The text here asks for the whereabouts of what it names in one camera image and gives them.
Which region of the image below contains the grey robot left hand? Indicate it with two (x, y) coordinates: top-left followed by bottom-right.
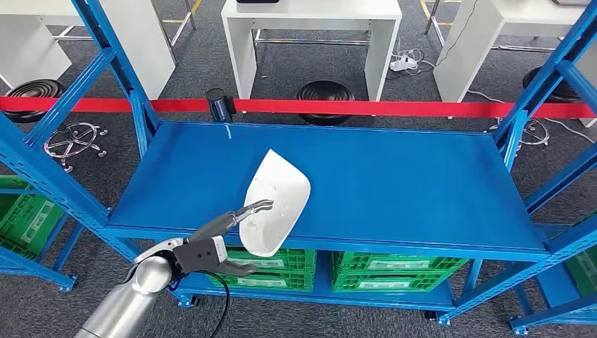
(188, 199), (275, 277)

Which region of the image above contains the white power strip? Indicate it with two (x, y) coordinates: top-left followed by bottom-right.
(389, 54), (419, 73)

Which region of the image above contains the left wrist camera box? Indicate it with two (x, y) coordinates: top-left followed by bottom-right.
(173, 236), (229, 275)

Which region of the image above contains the black round stool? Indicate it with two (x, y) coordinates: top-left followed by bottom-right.
(294, 80), (356, 127)
(1, 78), (109, 175)
(486, 65), (585, 151)

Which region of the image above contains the white plastic shell part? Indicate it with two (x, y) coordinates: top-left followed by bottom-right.
(239, 149), (312, 258)

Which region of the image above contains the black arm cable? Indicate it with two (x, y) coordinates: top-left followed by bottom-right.
(196, 269), (232, 338)

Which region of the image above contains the white panel table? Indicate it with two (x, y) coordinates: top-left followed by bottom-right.
(432, 0), (597, 127)
(220, 0), (403, 103)
(0, 0), (177, 100)

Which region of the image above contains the black barrier post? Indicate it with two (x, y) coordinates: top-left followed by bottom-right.
(205, 87), (236, 124)

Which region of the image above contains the red barrier belt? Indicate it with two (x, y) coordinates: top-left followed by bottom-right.
(0, 96), (210, 114)
(232, 98), (597, 120)

